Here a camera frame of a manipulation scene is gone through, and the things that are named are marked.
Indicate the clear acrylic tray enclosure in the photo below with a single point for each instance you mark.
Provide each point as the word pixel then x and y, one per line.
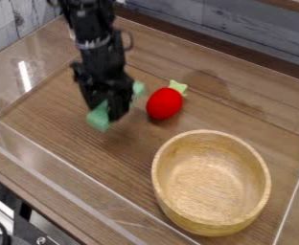
pixel 87 178

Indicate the black metal table frame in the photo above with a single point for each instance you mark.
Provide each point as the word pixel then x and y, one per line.
pixel 26 230

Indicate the brown wooden bowl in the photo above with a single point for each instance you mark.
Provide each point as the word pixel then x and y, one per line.
pixel 212 182

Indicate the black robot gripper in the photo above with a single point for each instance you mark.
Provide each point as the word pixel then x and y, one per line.
pixel 102 77

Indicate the red plush strawberry toy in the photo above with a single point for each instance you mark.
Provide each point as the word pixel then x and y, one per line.
pixel 166 101

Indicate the green rectangular block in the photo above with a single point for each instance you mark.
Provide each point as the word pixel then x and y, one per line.
pixel 98 116

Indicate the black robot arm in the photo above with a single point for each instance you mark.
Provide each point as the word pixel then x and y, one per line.
pixel 91 19

